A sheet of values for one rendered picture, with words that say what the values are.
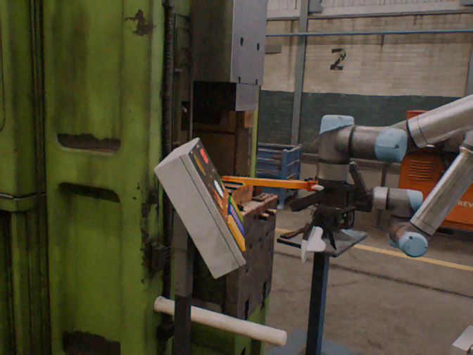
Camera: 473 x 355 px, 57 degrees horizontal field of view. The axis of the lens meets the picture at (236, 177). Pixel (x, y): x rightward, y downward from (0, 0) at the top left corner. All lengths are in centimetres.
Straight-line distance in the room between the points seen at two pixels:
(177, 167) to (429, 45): 829
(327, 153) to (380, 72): 811
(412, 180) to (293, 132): 497
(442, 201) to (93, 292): 121
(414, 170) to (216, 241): 411
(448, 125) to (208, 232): 58
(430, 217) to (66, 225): 121
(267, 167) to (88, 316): 388
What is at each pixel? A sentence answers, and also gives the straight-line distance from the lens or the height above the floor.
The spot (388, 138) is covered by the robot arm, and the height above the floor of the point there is 125.
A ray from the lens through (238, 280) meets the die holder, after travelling 162.
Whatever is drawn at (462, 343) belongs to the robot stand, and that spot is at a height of 77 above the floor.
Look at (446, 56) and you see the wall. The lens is 900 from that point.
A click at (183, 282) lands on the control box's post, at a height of 84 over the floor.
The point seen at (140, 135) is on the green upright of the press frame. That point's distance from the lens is 136.
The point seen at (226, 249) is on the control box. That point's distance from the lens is 97.
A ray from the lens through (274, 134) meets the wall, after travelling 977.
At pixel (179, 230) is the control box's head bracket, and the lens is 113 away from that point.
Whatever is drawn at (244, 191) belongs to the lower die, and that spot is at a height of 96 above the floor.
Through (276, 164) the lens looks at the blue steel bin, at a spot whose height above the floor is 53.
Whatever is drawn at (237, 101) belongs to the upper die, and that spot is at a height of 130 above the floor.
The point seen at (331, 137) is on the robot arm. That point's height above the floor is 124.
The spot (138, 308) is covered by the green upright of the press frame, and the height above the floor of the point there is 63.
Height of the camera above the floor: 132
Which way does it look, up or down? 11 degrees down
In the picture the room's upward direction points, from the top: 3 degrees clockwise
